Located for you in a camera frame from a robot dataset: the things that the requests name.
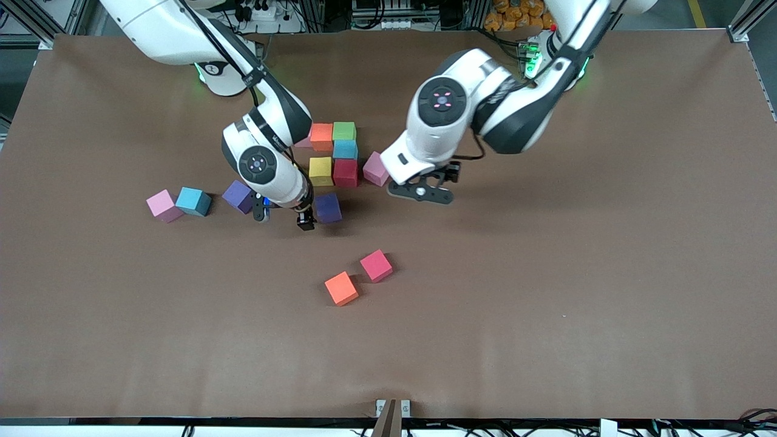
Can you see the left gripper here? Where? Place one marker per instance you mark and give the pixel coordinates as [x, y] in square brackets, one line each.
[450, 172]

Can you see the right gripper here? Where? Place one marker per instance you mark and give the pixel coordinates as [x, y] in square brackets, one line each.
[305, 215]

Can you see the purple foam cube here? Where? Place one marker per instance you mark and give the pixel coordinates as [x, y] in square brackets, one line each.
[329, 208]
[235, 195]

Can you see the yellow foam cube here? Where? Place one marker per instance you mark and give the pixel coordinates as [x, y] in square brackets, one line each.
[320, 171]

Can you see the crimson foam cube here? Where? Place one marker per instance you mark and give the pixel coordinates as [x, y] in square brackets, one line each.
[345, 173]
[376, 265]

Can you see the pink foam cube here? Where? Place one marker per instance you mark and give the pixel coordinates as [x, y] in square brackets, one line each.
[305, 142]
[373, 170]
[162, 204]

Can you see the blue foam cube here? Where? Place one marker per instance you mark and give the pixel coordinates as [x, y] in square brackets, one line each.
[192, 200]
[345, 149]

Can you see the orange foam cube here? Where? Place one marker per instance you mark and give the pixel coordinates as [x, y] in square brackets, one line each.
[322, 136]
[340, 287]

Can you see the green foam cube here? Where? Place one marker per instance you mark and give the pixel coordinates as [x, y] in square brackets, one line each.
[343, 131]

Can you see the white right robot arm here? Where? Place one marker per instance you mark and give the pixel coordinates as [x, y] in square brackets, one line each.
[282, 182]

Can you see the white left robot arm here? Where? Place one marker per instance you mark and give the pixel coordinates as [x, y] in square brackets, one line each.
[437, 139]

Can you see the white power strip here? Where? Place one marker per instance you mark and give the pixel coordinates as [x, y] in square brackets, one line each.
[267, 15]
[388, 25]

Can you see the orange crumpled bag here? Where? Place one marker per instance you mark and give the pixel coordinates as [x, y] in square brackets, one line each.
[516, 15]

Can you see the table cover sheet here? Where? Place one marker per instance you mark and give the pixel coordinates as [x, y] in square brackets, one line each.
[485, 340]

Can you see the white label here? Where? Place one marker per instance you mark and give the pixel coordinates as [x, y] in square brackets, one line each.
[608, 428]

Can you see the white metal bracket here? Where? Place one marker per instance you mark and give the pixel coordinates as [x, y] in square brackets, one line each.
[381, 405]

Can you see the aluminium frame post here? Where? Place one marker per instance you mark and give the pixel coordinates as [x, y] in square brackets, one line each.
[388, 425]

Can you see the aluminium frame profile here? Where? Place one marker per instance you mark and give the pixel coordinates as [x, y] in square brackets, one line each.
[47, 44]
[749, 17]

